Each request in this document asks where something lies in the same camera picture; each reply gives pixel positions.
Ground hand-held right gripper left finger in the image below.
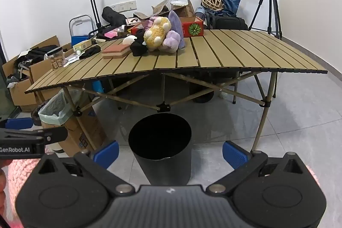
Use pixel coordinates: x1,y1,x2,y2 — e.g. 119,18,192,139
37,140,135,196

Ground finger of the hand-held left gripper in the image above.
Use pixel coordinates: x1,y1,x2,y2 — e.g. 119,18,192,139
5,118,34,129
0,127,68,145

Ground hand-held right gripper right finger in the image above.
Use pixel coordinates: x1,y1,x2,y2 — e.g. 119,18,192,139
208,141,305,196

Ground black round bin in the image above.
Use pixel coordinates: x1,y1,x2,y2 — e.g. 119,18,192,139
128,114,192,186

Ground yellow white-spotted plush toy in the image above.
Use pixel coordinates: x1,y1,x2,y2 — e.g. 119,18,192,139
144,16,172,51

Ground person's left hand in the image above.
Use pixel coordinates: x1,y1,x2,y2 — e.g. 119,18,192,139
0,160,8,214

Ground lined cardboard box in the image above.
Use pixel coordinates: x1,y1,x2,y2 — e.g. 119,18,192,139
39,88,107,156

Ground pink carpet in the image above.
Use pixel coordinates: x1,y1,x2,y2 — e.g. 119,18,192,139
4,157,321,219

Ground large open cardboard box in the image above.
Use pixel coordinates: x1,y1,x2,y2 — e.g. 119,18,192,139
2,36,74,112

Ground blue plastic panel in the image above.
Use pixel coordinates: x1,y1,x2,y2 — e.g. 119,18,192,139
91,81,107,93

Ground black backpack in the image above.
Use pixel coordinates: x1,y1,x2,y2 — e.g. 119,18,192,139
16,45,60,65

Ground black soft pouch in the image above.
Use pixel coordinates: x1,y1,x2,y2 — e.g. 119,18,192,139
79,46,102,60

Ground cream small carton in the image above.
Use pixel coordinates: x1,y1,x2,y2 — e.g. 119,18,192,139
73,40,93,51

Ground silver blue folding stool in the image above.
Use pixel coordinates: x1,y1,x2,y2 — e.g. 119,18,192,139
69,14,94,44

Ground black cloth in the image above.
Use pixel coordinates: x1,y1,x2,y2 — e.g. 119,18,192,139
130,29,149,57

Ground lilac plush toy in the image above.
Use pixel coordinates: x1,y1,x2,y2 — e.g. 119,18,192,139
159,30,182,53

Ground black suitcase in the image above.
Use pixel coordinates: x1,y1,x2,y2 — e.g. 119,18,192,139
207,14,249,30

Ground red cardboard box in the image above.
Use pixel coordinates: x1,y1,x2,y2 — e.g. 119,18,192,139
130,17,205,37

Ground black soft bag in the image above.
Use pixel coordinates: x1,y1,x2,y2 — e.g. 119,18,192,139
102,6,129,27

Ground blue water bottle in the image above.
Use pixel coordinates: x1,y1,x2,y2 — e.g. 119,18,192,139
195,7,207,28

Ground torn cardboard box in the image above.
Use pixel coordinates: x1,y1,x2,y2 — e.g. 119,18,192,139
134,0,195,21

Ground woven rattan ball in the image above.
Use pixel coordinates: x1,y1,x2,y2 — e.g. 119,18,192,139
201,0,224,12

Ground folding table metal frame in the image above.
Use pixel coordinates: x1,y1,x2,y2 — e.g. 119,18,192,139
64,70,278,154

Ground white wall socket strip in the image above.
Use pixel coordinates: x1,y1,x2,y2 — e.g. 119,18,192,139
111,0,137,12

